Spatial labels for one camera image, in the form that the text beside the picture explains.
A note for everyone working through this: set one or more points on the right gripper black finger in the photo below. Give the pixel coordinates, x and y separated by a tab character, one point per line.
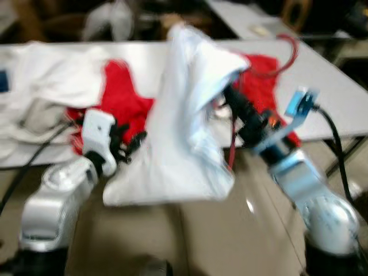
237	102

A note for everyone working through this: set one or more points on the white shirt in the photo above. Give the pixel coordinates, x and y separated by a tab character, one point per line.
178	115

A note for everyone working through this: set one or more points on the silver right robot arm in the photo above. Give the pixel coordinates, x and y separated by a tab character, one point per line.
322	213

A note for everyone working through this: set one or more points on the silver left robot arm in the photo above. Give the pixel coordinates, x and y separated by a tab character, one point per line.
54	201

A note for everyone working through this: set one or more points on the plain red garment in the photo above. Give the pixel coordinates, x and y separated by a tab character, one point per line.
264	86

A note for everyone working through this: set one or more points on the red garment white stripes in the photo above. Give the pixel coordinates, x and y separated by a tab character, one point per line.
121	92

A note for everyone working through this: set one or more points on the white remote control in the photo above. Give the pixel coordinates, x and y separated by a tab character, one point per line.
261	29

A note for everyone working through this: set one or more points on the white table black legs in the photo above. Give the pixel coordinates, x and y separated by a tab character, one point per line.
322	75
241	14

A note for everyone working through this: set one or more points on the brown cardboard box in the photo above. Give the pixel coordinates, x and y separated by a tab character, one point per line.
195	18

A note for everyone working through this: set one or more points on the wooden speaker box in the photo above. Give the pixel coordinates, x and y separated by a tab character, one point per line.
296	14

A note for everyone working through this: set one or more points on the white plastic bag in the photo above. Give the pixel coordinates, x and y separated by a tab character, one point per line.
109	20

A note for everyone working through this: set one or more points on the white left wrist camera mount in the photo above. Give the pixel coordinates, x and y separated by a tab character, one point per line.
98	129

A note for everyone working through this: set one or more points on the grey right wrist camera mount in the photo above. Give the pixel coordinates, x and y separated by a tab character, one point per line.
299	102

